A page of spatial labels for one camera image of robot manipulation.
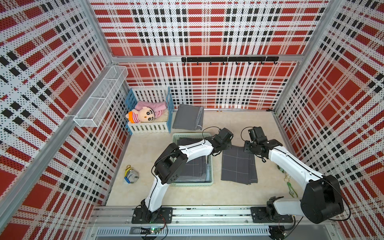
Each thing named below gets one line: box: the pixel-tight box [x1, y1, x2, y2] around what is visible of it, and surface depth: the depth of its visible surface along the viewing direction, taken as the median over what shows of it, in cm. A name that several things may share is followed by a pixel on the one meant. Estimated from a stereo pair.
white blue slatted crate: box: [125, 86, 175, 135], surface depth 110 cm
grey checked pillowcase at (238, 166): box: [221, 145, 258, 185], surface depth 90 cm
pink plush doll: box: [125, 100, 167, 124], surface depth 103 cm
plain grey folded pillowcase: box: [172, 104, 204, 131], surface depth 116 cm
